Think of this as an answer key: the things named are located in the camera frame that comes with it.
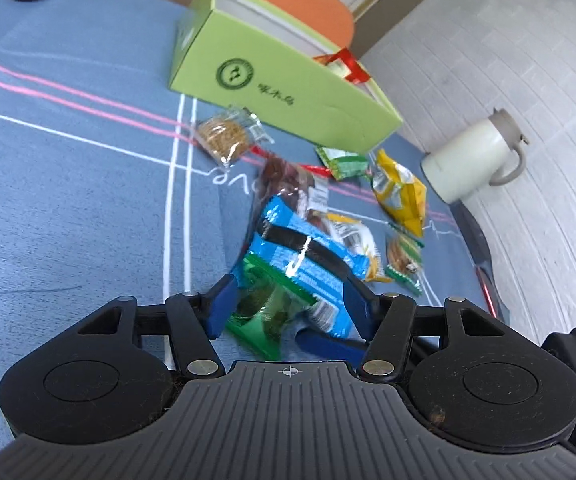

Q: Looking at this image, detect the orange chair backrest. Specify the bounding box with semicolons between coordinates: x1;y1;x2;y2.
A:
243;0;356;48

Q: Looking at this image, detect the maroon snack packet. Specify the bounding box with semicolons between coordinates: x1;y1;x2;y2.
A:
258;155;329;226

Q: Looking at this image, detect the green snack packet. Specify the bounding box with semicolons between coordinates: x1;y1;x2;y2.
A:
225;254;319;361

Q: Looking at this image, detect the yellow silver snack packet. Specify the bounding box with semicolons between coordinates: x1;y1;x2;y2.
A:
370;149;427;238

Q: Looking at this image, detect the green edged cookie packet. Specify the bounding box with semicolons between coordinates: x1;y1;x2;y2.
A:
385;225;426;296

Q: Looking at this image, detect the round cookie clear packet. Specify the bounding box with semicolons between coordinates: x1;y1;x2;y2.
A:
194;105;275;168

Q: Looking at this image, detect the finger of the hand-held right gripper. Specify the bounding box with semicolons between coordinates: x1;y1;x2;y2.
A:
295;327;369;364

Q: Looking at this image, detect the small light green packet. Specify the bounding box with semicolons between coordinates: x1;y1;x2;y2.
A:
304;146;371;182

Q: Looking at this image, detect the light green cardboard box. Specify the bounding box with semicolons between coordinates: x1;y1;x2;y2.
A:
169;0;403;155

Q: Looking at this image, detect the blue snack packet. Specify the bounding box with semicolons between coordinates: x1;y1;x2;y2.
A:
245;196;371;338

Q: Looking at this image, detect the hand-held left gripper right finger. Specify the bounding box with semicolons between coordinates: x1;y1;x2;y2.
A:
340;275;519;381

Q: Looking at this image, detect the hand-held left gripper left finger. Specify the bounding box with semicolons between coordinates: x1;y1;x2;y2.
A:
75;275;241;379

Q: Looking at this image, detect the blue striped tablecloth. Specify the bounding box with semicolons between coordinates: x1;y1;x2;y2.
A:
0;0;498;461

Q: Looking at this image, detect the white thermos jug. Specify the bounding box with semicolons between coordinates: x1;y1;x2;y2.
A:
420;106;529;205

